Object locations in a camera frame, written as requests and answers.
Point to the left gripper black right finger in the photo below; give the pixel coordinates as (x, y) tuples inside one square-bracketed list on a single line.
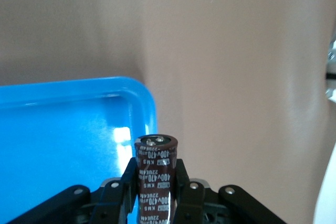
[(194, 203)]

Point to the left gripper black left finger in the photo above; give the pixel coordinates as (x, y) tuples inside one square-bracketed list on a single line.
[(110, 203)]

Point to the brown electrolytic capacitor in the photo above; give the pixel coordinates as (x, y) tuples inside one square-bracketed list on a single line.
[(156, 176)]

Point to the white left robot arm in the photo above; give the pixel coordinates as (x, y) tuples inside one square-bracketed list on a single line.
[(328, 195)]

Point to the blue plastic tray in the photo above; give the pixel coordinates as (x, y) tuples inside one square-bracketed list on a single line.
[(65, 142)]

